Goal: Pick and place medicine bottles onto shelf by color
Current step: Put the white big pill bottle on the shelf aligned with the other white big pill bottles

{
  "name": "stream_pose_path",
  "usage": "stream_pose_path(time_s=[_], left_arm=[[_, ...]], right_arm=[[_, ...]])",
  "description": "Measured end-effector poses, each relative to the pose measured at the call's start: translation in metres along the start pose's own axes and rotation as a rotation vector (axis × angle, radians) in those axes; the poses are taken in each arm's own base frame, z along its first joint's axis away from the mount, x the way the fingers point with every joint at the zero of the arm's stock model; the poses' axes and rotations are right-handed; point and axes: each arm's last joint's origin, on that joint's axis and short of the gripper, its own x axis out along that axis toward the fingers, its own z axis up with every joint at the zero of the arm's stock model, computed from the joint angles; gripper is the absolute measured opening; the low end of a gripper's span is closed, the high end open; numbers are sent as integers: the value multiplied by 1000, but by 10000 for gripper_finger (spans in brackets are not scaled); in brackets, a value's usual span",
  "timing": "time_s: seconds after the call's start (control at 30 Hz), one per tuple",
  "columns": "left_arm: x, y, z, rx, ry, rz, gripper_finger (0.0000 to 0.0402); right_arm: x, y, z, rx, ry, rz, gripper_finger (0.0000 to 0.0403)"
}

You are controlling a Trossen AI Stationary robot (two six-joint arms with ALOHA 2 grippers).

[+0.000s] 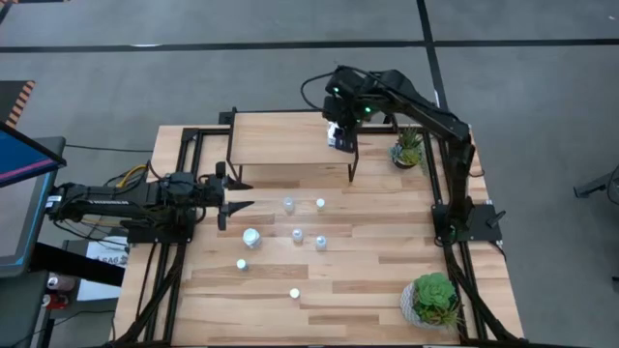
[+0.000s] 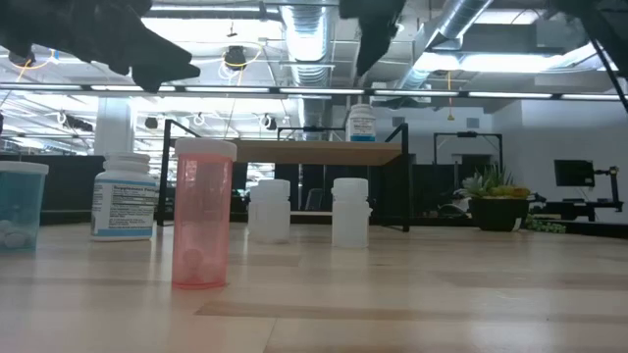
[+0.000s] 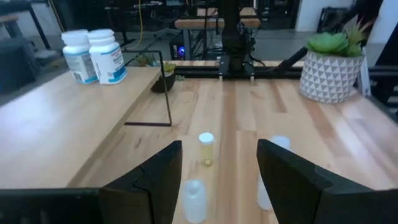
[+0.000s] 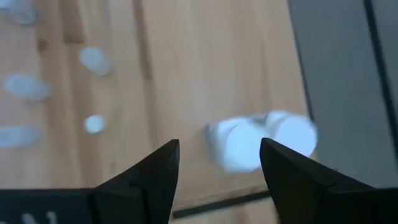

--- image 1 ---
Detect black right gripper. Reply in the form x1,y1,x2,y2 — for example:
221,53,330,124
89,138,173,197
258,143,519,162
322,94,362,152

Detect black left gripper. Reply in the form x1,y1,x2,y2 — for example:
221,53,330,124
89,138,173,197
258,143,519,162
195,161,255,232

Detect wooden shelf with black legs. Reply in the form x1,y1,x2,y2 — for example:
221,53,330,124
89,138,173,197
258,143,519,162
225,108,360,184

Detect succulent plant in dark pot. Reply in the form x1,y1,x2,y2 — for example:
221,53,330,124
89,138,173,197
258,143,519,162
388,126,429,170

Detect white printed paper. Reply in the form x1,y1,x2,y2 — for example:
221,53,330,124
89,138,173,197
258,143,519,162
76,236,130,302

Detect green succulent in white pot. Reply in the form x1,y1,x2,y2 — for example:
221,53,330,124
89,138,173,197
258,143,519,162
399,272,468,333

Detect red and white object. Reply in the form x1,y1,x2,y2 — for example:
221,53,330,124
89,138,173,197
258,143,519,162
42,274,78,310

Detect blue-lit computer monitor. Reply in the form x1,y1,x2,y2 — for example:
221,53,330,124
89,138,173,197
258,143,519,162
0,120,68,189

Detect large monitor with blue edge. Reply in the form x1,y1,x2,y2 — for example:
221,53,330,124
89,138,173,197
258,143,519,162
0,168,54,280

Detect hazard striped floor mat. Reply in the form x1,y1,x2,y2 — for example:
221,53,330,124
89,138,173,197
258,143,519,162
0,79,37,130

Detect grey chair base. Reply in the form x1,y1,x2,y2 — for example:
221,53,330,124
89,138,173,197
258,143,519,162
573,163,619,200

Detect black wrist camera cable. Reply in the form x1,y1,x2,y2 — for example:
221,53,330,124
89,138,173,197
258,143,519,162
299,71,339,112

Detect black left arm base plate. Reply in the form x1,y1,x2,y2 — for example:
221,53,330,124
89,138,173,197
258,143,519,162
126,224,194,246

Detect black aluminium table frame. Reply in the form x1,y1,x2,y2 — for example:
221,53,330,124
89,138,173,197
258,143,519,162
113,108,528,348

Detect yellow cable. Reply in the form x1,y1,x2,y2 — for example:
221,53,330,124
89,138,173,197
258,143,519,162
114,163,149,189

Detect black floor cable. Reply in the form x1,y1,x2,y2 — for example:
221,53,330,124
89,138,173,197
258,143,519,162
65,143,162,154

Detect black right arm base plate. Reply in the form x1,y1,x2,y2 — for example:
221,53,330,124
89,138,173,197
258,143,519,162
431,202,507,244

